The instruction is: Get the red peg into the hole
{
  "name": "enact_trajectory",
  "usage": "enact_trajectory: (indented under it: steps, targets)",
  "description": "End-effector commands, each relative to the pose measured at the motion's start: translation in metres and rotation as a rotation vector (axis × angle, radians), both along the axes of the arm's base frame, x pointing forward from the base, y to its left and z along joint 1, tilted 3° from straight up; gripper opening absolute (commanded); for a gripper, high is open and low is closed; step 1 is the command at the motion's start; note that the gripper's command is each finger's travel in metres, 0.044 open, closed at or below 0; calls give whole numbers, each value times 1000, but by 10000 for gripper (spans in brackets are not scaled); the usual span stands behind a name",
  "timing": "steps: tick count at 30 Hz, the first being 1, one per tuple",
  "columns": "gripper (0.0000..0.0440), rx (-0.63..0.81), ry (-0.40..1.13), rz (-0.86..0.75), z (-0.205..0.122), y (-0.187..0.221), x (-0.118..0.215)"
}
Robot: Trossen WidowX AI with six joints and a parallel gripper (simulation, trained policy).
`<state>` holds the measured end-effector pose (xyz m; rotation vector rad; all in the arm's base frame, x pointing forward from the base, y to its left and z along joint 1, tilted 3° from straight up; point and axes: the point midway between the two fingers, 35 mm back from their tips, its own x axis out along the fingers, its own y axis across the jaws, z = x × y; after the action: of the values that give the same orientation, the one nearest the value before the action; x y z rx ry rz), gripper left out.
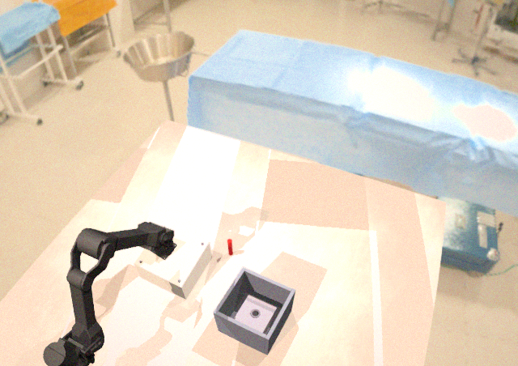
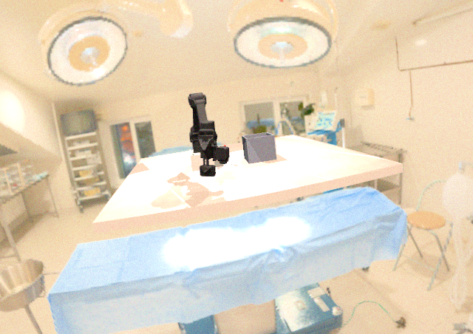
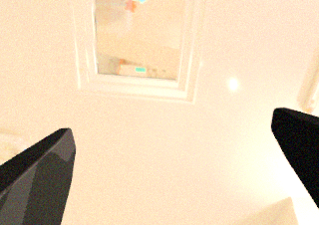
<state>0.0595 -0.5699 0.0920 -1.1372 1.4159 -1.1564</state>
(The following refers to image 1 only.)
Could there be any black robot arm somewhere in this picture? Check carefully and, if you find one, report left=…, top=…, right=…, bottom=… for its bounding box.
left=43, top=222, right=177, bottom=366

